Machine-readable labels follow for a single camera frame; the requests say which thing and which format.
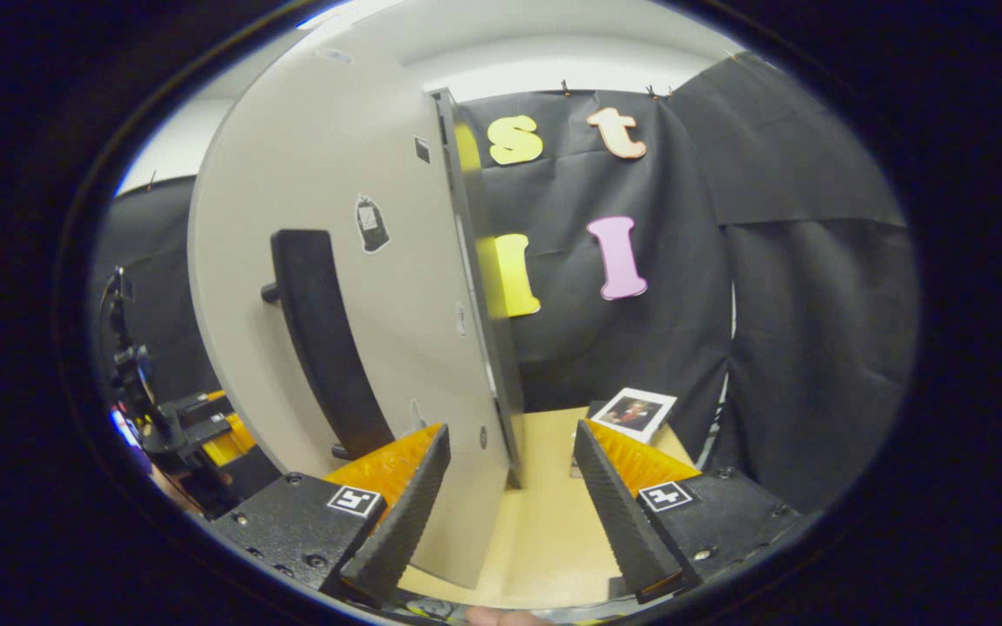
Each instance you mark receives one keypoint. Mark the grey cabinet door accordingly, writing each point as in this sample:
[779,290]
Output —
[397,304]

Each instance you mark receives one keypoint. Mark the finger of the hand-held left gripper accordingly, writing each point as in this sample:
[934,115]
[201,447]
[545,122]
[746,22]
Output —
[192,435]
[192,406]

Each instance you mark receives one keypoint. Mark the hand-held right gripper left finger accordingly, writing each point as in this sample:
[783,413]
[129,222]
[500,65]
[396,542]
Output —
[405,530]

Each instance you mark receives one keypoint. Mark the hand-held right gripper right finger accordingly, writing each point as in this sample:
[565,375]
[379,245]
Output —
[618,522]

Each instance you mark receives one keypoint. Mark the black backdrop cloth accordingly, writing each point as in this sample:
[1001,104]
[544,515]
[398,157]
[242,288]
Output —
[771,304]

